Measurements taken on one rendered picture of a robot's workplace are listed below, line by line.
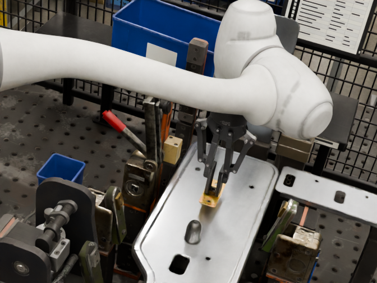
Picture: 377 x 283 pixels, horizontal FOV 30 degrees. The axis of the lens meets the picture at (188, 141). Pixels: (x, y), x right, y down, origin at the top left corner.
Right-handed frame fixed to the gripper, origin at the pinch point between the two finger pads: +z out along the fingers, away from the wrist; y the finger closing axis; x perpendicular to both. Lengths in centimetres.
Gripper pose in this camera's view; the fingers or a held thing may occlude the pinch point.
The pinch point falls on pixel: (215, 178)
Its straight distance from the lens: 150.4
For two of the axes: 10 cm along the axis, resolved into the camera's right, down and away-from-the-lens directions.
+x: 3.3, -5.5, 7.7
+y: 9.4, 3.0, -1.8
